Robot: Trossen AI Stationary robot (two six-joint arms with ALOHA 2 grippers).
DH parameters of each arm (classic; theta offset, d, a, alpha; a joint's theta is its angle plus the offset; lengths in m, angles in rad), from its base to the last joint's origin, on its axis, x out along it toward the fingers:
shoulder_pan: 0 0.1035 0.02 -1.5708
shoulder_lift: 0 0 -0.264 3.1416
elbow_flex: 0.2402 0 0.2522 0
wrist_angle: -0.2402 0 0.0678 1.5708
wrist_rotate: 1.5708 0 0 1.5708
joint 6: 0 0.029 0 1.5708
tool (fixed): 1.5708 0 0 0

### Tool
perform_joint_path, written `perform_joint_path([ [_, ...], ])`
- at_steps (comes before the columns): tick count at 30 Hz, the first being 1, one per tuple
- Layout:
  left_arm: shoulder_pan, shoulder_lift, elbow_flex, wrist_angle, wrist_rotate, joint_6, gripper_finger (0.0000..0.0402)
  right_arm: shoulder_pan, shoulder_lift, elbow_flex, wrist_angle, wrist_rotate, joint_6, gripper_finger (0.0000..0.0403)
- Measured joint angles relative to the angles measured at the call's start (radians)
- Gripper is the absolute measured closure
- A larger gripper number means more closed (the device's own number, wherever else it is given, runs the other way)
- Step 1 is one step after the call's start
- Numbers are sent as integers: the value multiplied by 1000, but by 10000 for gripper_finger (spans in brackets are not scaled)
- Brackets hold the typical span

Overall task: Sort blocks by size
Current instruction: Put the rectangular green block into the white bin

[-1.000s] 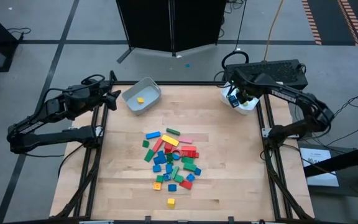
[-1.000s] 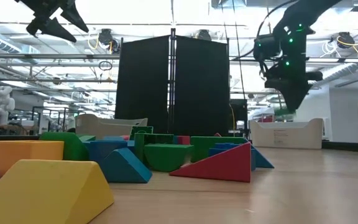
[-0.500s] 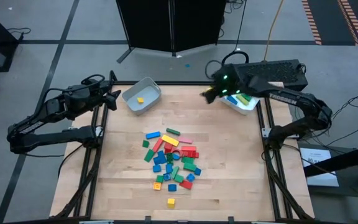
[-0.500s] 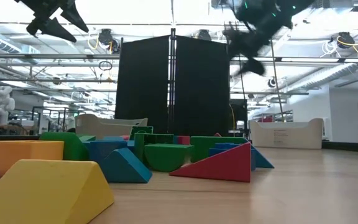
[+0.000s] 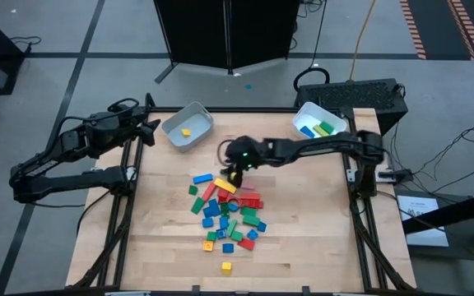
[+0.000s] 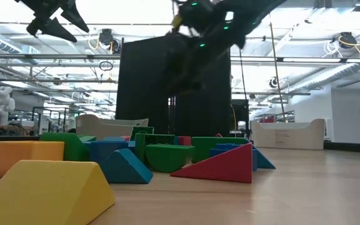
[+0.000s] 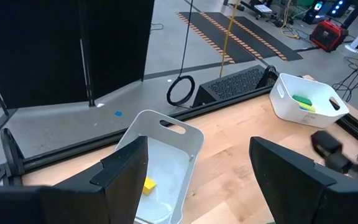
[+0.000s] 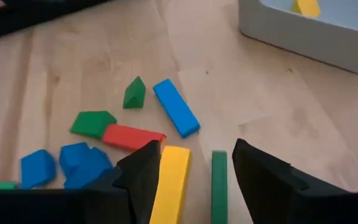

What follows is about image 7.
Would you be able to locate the black mat with orange stripes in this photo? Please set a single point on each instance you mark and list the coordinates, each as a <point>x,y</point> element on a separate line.
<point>269,43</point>
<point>216,34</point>

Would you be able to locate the small yellow cube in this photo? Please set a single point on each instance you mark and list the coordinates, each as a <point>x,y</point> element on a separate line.
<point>149,186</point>

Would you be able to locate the grey plastic bin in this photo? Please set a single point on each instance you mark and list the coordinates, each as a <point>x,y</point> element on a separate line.
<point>179,146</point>

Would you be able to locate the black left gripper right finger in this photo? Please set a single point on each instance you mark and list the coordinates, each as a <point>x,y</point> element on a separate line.
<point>291,186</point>

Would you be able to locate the black perforated metal box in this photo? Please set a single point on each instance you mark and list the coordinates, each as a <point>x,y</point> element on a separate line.
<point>235,84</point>

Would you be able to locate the yellow rectangular block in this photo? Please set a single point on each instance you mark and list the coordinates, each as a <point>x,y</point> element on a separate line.
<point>308,107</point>

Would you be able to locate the black folding partition screen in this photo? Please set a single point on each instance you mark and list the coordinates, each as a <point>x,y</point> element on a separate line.
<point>42,46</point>

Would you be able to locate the red generator box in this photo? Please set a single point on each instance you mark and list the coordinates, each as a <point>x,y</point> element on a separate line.
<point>328,35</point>

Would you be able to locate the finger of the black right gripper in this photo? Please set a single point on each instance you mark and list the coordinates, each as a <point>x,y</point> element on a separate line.
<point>339,163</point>
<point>326,143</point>

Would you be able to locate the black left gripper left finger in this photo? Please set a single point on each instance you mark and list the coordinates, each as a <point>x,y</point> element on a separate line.
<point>117,186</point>

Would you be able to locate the computer tower with lights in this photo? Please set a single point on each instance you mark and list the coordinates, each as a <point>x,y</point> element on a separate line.
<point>314,12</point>
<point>337,9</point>

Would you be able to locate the white plastic bin with label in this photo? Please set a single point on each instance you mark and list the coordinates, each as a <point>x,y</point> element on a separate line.
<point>291,112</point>

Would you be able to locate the green rectangular block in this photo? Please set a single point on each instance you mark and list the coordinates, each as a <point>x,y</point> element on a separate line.
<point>302,99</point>

